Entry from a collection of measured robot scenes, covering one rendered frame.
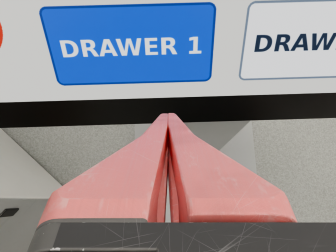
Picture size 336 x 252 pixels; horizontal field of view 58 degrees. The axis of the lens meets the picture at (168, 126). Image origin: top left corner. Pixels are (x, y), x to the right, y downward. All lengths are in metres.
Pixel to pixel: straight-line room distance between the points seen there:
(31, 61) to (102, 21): 0.05
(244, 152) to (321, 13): 1.01
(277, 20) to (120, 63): 0.09
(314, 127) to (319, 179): 0.20
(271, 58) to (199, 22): 0.05
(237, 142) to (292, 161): 0.23
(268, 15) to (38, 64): 0.13
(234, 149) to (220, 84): 0.98
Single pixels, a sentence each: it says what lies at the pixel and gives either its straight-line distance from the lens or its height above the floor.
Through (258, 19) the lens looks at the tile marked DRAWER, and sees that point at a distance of 0.18.
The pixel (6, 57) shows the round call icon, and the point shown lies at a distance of 0.20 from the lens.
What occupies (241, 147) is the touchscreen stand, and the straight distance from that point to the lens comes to 1.17.
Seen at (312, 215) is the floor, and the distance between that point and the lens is 1.28.
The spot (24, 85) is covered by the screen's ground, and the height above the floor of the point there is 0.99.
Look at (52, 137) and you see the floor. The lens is 1.27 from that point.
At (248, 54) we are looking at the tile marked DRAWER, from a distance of 0.19.
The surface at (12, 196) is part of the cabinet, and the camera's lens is 0.74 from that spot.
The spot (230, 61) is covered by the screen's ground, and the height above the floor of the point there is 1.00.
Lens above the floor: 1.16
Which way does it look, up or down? 76 degrees down
